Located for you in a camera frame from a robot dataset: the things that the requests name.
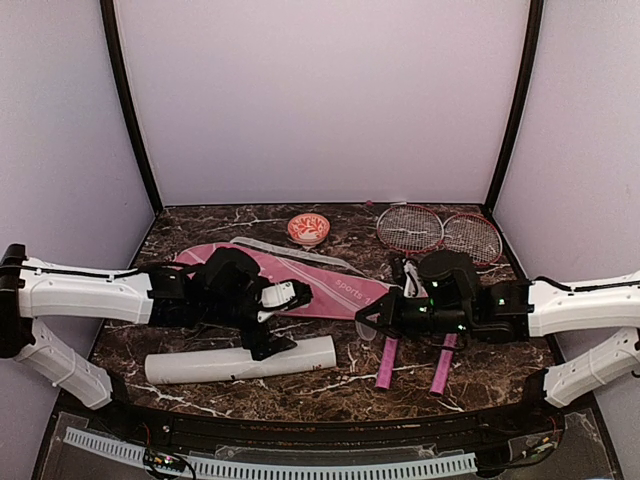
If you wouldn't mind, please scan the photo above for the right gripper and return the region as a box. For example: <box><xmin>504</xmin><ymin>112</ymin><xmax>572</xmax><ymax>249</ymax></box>
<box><xmin>356</xmin><ymin>284</ymin><xmax>474</xmax><ymax>342</ymax></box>

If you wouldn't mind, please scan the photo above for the white shuttlecock tube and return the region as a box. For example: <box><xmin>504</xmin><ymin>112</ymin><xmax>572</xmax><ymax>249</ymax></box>
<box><xmin>144</xmin><ymin>336</ymin><xmax>337</xmax><ymax>385</ymax></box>

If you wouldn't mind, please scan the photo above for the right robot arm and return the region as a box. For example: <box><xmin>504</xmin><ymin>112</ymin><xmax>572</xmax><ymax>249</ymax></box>
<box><xmin>355</xmin><ymin>250</ymin><xmax>639</xmax><ymax>434</ymax></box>

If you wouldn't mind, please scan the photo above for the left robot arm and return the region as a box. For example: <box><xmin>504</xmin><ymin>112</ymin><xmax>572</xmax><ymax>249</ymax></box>
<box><xmin>1</xmin><ymin>244</ymin><xmax>313</xmax><ymax>436</ymax></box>

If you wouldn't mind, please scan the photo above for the left red badminton racket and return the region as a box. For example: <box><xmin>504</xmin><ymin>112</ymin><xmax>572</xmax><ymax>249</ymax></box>
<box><xmin>374</xmin><ymin>203</ymin><xmax>445</xmax><ymax>391</ymax></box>

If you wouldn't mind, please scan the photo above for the red badminton racket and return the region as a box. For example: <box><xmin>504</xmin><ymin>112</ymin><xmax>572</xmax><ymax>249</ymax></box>
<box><xmin>429</xmin><ymin>214</ymin><xmax>503</xmax><ymax>397</ymax></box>
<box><xmin>374</xmin><ymin>203</ymin><xmax>445</xmax><ymax>391</ymax></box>

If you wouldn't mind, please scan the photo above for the right red badminton racket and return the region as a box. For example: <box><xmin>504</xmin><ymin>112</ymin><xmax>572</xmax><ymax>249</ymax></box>
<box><xmin>429</xmin><ymin>214</ymin><xmax>503</xmax><ymax>397</ymax></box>

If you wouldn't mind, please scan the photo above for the pink racket bag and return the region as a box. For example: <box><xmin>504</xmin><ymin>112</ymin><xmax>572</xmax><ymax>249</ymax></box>
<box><xmin>174</xmin><ymin>237</ymin><xmax>391</xmax><ymax>321</ymax></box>

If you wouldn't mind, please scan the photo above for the red white patterned bowl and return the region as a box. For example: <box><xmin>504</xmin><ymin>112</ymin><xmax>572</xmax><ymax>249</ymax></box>
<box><xmin>287</xmin><ymin>213</ymin><xmax>330</xmax><ymax>246</ymax></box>

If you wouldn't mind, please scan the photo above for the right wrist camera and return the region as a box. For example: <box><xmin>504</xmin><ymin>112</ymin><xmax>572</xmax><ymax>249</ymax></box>
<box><xmin>390</xmin><ymin>256</ymin><xmax>427</xmax><ymax>298</ymax></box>

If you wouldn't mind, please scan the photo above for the white cable tray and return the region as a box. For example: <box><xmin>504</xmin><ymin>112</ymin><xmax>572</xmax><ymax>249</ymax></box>
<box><xmin>63</xmin><ymin>427</ymin><xmax>478</xmax><ymax>479</ymax></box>

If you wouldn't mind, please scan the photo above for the right black frame post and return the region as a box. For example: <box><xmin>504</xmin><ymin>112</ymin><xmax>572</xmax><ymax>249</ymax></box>
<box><xmin>482</xmin><ymin>0</ymin><xmax>545</xmax><ymax>218</ymax></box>

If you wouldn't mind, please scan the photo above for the black frame post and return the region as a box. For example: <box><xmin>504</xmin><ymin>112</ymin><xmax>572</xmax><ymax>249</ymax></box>
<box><xmin>99</xmin><ymin>0</ymin><xmax>164</xmax><ymax>216</ymax></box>
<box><xmin>482</xmin><ymin>0</ymin><xmax>545</xmax><ymax>218</ymax></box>

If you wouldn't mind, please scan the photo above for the left black frame post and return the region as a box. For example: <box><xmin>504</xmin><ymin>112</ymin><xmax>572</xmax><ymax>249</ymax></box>
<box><xmin>99</xmin><ymin>0</ymin><xmax>164</xmax><ymax>216</ymax></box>

